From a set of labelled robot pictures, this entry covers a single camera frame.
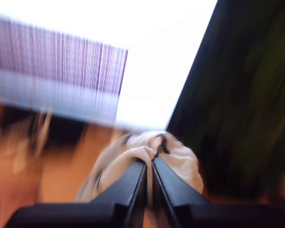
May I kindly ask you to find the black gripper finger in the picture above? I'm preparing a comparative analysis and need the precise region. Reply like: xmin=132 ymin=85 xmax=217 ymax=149
xmin=152 ymin=158 xmax=211 ymax=228
xmin=90 ymin=162 xmax=148 ymax=228

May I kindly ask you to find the pale blue toucan sock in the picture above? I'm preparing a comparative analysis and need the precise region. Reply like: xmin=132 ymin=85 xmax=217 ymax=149
xmin=76 ymin=132 xmax=204 ymax=202

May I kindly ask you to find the white screen monitor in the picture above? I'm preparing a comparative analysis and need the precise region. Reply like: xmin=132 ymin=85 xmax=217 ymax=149
xmin=0 ymin=0 xmax=219 ymax=133

